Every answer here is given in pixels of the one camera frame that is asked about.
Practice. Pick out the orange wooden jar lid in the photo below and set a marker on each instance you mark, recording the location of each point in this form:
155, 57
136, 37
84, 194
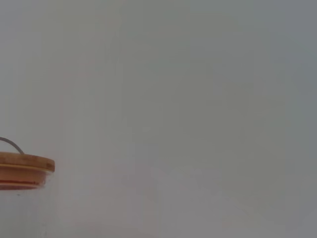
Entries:
22, 163

